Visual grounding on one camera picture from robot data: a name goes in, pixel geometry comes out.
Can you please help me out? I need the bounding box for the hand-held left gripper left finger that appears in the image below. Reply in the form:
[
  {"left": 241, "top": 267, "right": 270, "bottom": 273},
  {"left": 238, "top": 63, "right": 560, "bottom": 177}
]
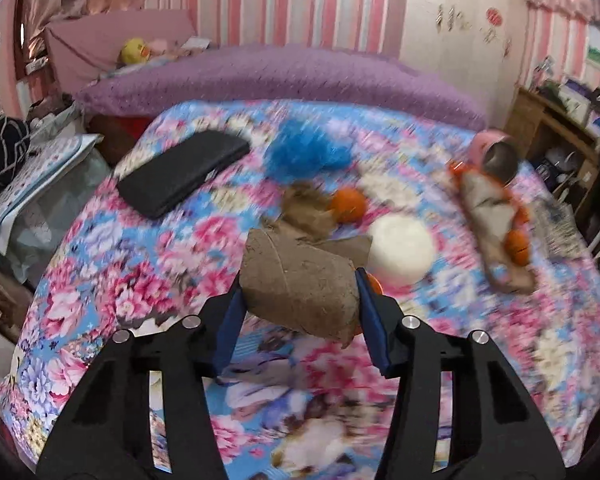
[{"left": 36, "top": 272, "right": 248, "bottom": 480}]

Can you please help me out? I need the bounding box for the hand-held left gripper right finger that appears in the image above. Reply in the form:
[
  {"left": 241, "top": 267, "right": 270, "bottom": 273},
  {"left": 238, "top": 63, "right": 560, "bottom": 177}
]
[{"left": 355, "top": 267, "right": 566, "bottom": 480}]

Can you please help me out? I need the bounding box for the white paper cup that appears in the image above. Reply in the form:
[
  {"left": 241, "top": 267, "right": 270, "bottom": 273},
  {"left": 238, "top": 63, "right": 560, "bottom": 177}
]
[{"left": 367, "top": 214, "right": 437, "bottom": 287}]

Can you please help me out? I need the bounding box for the floral blanket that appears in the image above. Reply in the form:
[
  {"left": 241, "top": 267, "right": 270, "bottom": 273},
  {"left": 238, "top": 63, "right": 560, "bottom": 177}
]
[{"left": 0, "top": 100, "right": 600, "bottom": 472}]

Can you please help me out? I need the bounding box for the crumpled brown paper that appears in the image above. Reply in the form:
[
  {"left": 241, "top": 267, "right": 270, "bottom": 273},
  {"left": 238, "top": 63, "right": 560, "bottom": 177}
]
[{"left": 261, "top": 181, "right": 372, "bottom": 263}]

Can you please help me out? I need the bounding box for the black flat case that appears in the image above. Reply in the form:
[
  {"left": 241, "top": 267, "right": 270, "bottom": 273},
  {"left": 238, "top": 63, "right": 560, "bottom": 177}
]
[{"left": 117, "top": 129, "right": 251, "bottom": 220}]

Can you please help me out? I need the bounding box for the blue fluffy toy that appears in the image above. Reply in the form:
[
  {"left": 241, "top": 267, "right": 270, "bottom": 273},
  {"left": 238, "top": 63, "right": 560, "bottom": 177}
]
[{"left": 264, "top": 118, "right": 354, "bottom": 182}]

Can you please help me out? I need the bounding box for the pink steel bowl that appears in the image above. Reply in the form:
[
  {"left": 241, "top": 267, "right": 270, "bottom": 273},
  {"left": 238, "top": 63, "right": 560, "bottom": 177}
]
[{"left": 467, "top": 129, "right": 525, "bottom": 186}]

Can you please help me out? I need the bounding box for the purple bedspread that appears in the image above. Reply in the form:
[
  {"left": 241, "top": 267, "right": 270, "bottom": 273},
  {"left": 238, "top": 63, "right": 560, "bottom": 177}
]
[{"left": 74, "top": 43, "right": 489, "bottom": 132}]

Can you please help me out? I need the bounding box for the wooden desk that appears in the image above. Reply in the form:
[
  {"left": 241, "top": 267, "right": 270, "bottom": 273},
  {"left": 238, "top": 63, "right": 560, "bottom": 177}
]
[{"left": 504, "top": 85, "right": 600, "bottom": 257}]

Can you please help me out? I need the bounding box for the white wardrobe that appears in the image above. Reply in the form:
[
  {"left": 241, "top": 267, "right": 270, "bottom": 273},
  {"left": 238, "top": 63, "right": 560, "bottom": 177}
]
[{"left": 399, "top": 0, "right": 532, "bottom": 132}]

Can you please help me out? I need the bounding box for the black patterned cloth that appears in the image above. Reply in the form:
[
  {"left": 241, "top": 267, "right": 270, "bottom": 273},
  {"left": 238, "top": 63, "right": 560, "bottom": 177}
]
[{"left": 0, "top": 115, "right": 32, "bottom": 202}]

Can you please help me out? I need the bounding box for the yellow plush duck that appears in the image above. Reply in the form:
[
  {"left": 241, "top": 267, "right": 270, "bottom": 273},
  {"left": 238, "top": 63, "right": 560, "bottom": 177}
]
[{"left": 119, "top": 37, "right": 149, "bottom": 66}]

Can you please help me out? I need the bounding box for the pink headboard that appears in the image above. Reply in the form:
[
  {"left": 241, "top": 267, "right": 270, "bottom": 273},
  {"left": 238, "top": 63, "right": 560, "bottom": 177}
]
[{"left": 44, "top": 8, "right": 199, "bottom": 92}]

